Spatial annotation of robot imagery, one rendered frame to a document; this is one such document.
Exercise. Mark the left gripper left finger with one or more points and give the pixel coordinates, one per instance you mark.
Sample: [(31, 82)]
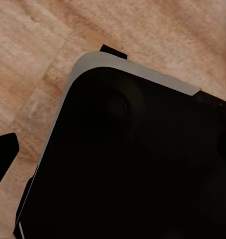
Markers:
[(9, 148)]

